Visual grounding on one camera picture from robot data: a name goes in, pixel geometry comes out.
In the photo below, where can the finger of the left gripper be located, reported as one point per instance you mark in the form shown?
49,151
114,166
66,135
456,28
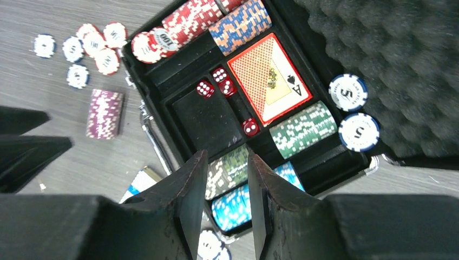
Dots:
17,121
23,157

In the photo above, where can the blue white chip lower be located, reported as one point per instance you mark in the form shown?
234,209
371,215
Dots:
78,76

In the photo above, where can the green poker chip stack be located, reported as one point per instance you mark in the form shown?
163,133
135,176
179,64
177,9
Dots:
306,128

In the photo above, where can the blue white chip on lid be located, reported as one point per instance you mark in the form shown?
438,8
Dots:
348,92

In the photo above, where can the blue playing card deck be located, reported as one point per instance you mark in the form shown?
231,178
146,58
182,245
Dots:
145,179

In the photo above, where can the blue orange chip stack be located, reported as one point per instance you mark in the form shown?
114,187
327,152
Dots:
240,26

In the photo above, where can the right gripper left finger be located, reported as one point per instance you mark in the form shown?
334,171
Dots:
164,221

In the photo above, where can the black poker chip case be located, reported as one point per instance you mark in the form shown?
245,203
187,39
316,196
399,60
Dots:
316,88

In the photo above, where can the grey camo chip stack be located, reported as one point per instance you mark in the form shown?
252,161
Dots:
227,172

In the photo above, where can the light blue chip stack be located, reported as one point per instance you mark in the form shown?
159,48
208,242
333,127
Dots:
234,209

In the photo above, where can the red poker chip stack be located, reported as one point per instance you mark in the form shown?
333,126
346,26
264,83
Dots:
195,16

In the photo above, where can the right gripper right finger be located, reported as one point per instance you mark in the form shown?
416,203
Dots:
287,222

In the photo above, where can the purple poker chip stack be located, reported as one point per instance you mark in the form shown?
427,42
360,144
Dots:
104,114

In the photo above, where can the blue white chip pair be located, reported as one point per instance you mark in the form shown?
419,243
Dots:
211,247

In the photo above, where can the red die in case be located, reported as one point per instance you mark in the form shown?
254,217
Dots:
250,127
227,87
220,74
205,88

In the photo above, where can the blue white chip far left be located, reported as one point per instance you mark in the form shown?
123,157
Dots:
44,46

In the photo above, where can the red playing card deck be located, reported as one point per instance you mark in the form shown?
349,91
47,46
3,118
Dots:
269,79

